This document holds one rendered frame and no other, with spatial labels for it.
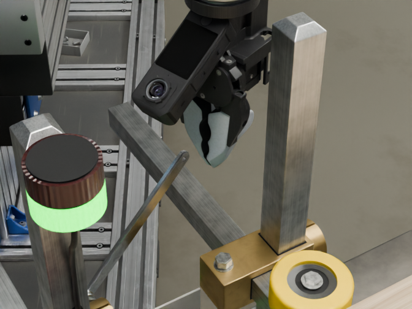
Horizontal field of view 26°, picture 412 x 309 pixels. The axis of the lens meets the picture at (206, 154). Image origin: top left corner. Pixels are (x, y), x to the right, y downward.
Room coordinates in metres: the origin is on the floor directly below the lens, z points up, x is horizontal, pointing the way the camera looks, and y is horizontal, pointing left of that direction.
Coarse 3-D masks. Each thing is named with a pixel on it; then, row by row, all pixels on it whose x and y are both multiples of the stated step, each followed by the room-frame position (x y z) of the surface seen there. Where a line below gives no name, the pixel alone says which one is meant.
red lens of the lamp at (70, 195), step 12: (96, 144) 0.52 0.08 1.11; (24, 156) 0.50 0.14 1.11; (24, 168) 0.49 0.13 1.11; (96, 168) 0.49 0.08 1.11; (24, 180) 0.49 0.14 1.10; (36, 180) 0.47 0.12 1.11; (84, 180) 0.47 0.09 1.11; (96, 180) 0.48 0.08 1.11; (36, 192) 0.47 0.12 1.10; (48, 192) 0.47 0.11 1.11; (60, 192) 0.47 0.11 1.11; (72, 192) 0.47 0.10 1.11; (84, 192) 0.47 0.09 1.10; (96, 192) 0.48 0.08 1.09; (48, 204) 0.47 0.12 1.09; (60, 204) 0.47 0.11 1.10; (72, 204) 0.47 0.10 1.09
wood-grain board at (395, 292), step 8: (408, 280) 0.57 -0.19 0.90; (392, 288) 0.56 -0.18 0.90; (400, 288) 0.56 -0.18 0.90; (408, 288) 0.56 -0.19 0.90; (376, 296) 0.55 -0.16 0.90; (384, 296) 0.55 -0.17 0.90; (392, 296) 0.55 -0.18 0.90; (400, 296) 0.55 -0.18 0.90; (408, 296) 0.55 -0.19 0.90; (360, 304) 0.54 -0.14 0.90; (368, 304) 0.54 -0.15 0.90; (376, 304) 0.54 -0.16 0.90; (384, 304) 0.54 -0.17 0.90; (392, 304) 0.54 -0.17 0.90; (400, 304) 0.54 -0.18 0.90; (408, 304) 0.54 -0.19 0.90
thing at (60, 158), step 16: (48, 144) 0.51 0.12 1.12; (64, 144) 0.51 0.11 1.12; (80, 144) 0.51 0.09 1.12; (32, 160) 0.50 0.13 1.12; (48, 160) 0.50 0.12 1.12; (64, 160) 0.50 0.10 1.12; (80, 160) 0.50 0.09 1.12; (96, 160) 0.50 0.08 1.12; (32, 176) 0.48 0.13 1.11; (48, 176) 0.48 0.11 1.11; (64, 176) 0.48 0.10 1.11; (80, 176) 0.48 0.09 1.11; (64, 208) 0.47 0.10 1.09
